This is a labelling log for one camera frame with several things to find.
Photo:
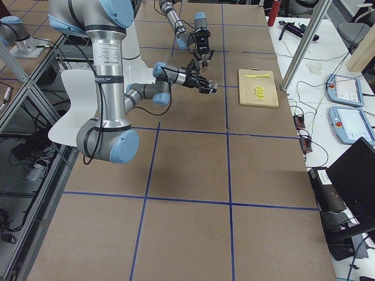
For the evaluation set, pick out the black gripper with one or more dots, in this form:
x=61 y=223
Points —
x=203 y=47
x=191 y=81

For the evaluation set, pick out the clear glass cup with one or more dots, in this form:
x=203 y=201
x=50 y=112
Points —
x=212 y=90

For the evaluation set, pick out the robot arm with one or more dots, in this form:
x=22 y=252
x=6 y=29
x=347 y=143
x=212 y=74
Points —
x=194 y=39
x=110 y=136

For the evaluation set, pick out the bamboo cutting board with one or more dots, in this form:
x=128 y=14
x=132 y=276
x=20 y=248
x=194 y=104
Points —
x=247 y=91

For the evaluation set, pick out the yellow plastic knife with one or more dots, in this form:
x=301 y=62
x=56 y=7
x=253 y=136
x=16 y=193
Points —
x=257 y=75

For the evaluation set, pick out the red bottle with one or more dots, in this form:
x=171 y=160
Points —
x=274 y=12

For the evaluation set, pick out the black handheld tool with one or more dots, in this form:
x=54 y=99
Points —
x=291 y=27

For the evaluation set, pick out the white plastic chair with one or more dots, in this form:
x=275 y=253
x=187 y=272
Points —
x=81 y=89

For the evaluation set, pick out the blue teach pendant far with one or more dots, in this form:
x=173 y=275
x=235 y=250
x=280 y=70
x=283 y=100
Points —
x=345 y=90

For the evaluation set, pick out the blue teach pendant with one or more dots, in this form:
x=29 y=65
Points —
x=345 y=90
x=350 y=124

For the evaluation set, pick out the blue teach pendant near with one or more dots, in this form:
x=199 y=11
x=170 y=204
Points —
x=350 y=124

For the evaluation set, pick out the grey office chair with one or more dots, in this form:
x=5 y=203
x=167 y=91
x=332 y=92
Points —
x=354 y=32

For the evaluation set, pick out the black box on table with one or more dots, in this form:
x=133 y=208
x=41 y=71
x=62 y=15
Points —
x=326 y=194

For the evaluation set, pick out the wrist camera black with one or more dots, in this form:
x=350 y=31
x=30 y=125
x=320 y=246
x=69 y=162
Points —
x=193 y=67

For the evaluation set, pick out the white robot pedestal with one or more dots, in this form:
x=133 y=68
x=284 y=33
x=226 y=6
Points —
x=134 y=68

